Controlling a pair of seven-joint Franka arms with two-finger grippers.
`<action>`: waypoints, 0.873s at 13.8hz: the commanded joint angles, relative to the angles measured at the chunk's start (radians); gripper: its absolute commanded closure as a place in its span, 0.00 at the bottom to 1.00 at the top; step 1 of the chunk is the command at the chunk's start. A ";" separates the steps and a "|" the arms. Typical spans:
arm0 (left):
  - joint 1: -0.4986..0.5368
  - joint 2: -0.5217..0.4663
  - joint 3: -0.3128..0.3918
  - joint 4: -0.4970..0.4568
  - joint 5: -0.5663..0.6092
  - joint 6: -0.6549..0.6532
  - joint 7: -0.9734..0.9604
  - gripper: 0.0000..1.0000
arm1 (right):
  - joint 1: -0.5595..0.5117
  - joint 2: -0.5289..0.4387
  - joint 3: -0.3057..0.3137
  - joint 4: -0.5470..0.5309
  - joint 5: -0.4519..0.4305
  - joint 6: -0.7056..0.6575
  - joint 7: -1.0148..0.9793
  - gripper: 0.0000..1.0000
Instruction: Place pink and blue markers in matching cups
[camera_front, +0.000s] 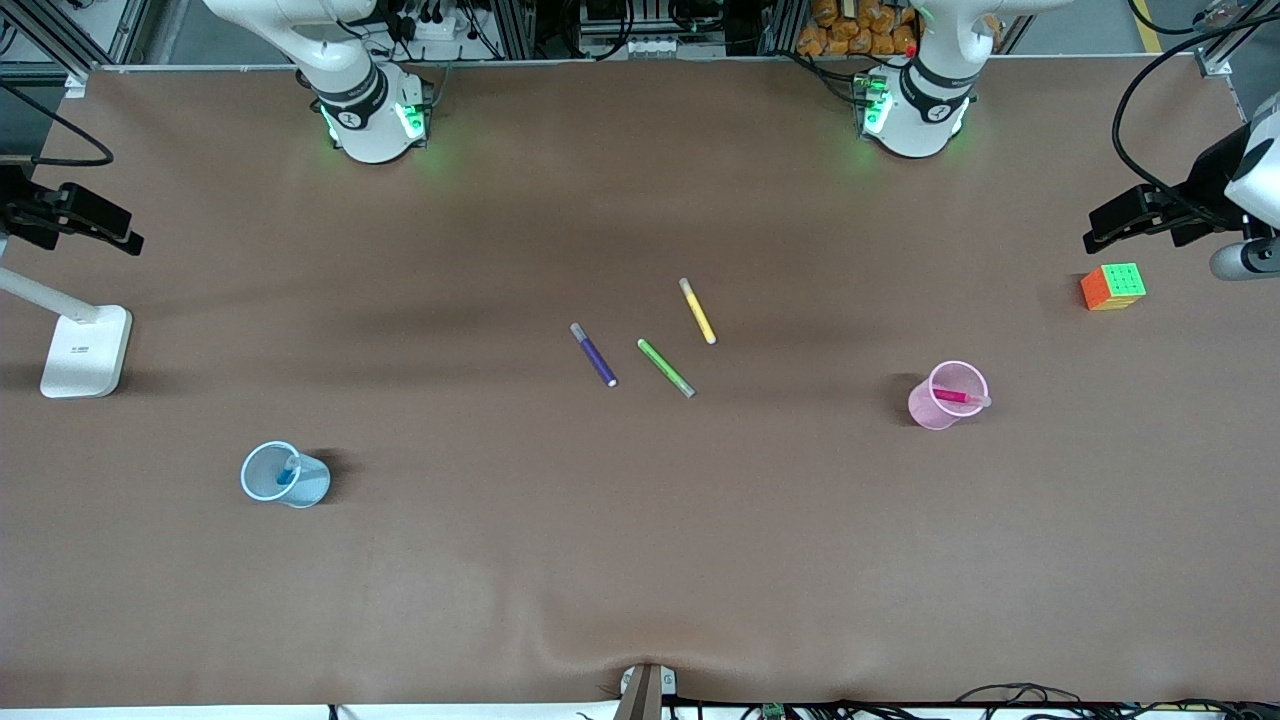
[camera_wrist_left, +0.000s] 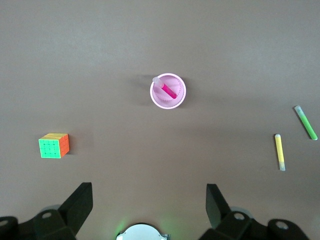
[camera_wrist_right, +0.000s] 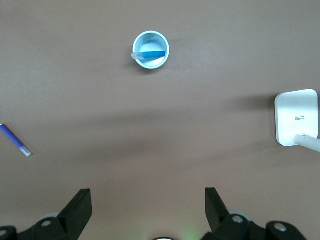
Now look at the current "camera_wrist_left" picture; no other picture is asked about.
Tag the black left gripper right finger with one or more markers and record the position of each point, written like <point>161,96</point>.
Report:
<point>220,210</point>

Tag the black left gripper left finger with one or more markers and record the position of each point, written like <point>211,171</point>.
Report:
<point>75,205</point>

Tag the pink marker with clear cap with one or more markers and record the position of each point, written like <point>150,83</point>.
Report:
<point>168,91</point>

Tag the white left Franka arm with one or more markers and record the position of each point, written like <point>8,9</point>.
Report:
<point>142,233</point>

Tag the multicoloured puzzle cube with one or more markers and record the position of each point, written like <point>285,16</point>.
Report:
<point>50,148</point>

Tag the yellow marker with clear cap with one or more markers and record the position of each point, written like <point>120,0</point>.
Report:
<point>279,150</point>

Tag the green marker with clear cap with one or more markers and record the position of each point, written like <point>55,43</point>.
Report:
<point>306,123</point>

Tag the pink plastic cup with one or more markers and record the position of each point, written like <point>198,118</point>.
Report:
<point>160,100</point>

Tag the brown table cover mat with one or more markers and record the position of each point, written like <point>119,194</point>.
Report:
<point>100,50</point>

